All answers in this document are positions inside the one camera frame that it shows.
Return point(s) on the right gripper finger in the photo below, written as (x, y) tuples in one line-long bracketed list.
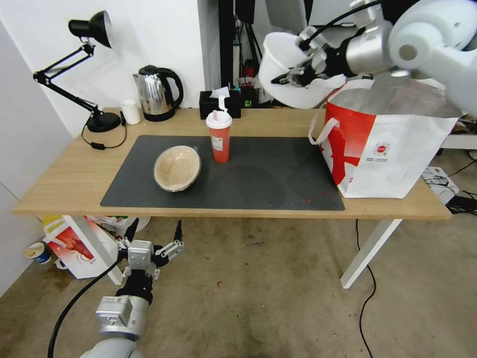
[(292, 79), (306, 64)]

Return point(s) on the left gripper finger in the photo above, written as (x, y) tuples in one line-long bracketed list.
[(131, 231), (174, 249)]

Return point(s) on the white plastic bowl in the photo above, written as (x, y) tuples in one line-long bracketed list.
[(277, 59)]

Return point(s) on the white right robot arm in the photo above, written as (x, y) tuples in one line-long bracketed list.
[(421, 41)]

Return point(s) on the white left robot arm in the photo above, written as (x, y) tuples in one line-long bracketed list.
[(119, 320)]

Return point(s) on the white bag with red print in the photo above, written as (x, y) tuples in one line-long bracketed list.
[(80, 246)]

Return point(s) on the red and white takeout bag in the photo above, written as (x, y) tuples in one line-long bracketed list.
[(391, 149)]

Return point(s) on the black tissue box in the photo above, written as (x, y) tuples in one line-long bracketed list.
[(233, 104)]

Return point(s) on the wooden table with white legs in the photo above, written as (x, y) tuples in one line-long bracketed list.
[(74, 186)]

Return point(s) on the beige paper bowl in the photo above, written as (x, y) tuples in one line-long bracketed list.
[(175, 169)]

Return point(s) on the black upright stand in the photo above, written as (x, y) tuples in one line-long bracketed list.
[(226, 41)]

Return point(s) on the red cup with white lid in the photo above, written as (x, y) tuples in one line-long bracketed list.
[(220, 141)]

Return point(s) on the instant noodle cup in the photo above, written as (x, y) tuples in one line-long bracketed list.
[(37, 253)]

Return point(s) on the black desk mat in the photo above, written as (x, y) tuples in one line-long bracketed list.
[(261, 175)]

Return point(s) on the black desk lamp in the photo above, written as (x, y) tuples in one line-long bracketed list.
[(100, 121)]

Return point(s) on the small white cup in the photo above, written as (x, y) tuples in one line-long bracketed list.
[(130, 112)]

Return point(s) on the steel electric kettle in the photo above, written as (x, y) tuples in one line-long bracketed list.
[(152, 93)]

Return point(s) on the white side table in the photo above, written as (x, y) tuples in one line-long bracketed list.
[(460, 141)]

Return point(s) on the black power adapter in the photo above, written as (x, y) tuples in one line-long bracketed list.
[(462, 204)]

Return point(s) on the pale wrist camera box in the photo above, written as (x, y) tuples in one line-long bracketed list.
[(308, 37), (141, 254)]

